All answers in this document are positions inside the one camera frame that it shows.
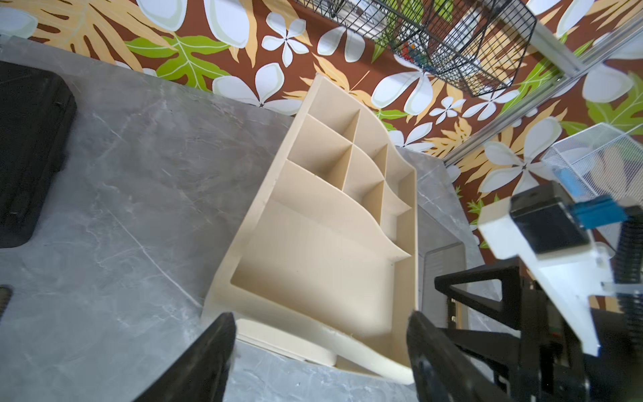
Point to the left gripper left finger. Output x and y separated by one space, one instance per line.
202 371

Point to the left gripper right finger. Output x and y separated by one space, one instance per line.
441 371

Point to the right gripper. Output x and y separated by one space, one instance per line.
546 361

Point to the grey drawer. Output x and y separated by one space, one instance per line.
438 290

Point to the beige drawer organizer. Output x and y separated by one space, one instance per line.
324 267

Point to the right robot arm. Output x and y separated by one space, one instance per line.
623 242

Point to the blue object in basket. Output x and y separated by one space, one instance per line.
573 185

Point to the white mesh basket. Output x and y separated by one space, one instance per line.
607 160

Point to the black plastic case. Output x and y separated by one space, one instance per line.
37 111

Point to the black wire basket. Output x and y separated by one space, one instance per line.
475 46

